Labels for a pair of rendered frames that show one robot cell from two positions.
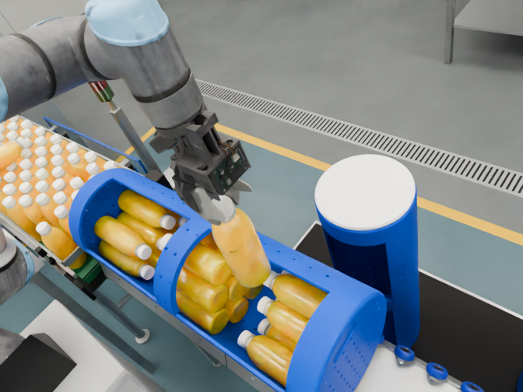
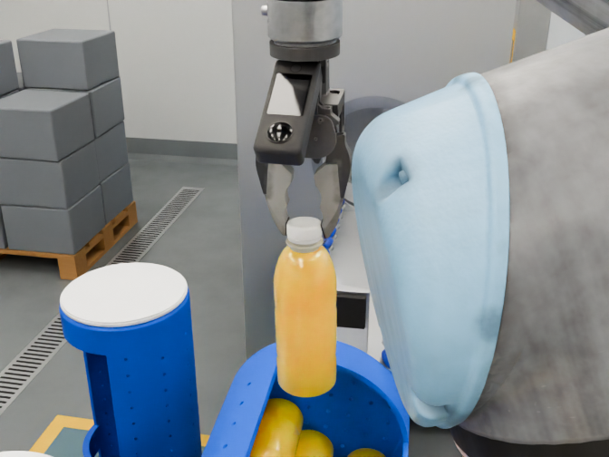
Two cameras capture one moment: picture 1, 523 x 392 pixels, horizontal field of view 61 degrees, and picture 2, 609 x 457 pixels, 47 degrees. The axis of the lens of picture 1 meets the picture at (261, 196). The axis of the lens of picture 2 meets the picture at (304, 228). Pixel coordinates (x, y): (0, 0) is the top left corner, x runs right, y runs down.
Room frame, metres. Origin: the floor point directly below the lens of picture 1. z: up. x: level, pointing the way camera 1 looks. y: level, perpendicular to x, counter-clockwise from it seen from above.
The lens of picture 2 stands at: (1.01, 0.56, 1.81)
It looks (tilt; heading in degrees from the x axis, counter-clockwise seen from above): 24 degrees down; 224
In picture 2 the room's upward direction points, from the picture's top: straight up
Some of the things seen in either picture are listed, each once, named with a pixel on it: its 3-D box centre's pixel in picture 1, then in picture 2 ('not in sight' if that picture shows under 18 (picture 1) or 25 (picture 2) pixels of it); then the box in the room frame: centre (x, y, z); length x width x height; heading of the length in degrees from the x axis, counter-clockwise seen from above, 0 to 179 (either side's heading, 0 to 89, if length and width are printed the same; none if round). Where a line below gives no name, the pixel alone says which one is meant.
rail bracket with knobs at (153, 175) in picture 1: (156, 187); not in sight; (1.25, 0.34, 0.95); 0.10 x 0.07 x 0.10; 125
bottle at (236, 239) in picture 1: (240, 243); (305, 312); (0.50, 0.07, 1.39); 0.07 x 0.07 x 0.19
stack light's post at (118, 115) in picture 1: (171, 197); not in sight; (1.62, 0.41, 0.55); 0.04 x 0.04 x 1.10; 35
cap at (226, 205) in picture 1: (222, 208); (304, 233); (0.50, 0.07, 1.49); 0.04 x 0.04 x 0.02
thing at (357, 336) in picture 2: not in sight; (344, 321); (0.01, -0.29, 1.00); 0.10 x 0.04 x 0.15; 125
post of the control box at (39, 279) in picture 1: (99, 327); not in sight; (1.10, 0.84, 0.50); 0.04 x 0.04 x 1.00; 35
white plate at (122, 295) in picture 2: not in sight; (124, 292); (0.30, -0.69, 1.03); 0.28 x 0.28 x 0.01
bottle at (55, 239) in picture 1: (61, 246); not in sight; (1.11, 0.69, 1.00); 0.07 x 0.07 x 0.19
